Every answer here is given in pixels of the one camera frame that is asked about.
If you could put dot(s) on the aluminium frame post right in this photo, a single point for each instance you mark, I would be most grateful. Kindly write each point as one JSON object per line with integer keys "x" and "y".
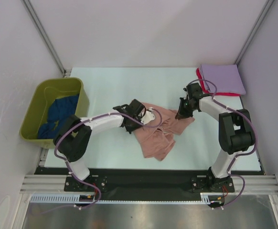
{"x": 258, "y": 23}

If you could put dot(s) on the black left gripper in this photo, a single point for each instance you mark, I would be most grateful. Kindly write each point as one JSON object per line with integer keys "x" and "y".
{"x": 130, "y": 129}

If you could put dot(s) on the aluminium frame post left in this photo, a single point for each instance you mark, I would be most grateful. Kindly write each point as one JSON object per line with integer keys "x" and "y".
{"x": 44, "y": 36}

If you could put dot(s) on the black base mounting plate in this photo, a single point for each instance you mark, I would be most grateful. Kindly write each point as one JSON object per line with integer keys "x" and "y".
{"x": 189, "y": 180}

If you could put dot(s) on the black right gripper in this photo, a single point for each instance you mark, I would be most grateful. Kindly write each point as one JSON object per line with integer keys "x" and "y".
{"x": 186, "y": 114}

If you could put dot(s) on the aluminium frame post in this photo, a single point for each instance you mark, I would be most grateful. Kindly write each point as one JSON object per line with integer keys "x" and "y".
{"x": 258, "y": 23}
{"x": 44, "y": 36}

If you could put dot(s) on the folded purple t shirt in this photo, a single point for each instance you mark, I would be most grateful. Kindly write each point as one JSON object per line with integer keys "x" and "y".
{"x": 225, "y": 78}

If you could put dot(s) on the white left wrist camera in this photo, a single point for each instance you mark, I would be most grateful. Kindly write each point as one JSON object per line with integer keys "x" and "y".
{"x": 147, "y": 116}

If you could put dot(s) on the pink printed t shirt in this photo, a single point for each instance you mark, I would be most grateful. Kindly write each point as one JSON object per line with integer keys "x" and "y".
{"x": 159, "y": 141}

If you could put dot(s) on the aluminium front rail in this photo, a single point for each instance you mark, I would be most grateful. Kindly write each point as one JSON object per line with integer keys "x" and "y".
{"x": 261, "y": 185}

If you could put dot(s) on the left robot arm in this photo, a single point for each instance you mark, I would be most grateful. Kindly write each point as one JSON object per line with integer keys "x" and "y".
{"x": 73, "y": 137}

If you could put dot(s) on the blue t shirt in bin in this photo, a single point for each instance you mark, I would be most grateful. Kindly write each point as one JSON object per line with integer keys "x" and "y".
{"x": 58, "y": 112}

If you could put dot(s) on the olive green plastic bin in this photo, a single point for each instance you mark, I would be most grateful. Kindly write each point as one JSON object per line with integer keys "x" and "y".
{"x": 44, "y": 95}

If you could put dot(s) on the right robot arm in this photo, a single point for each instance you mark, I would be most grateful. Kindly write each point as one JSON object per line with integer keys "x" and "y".
{"x": 235, "y": 131}

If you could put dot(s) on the folded red t shirt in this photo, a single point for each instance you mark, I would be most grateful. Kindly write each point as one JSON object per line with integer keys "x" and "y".
{"x": 203, "y": 84}

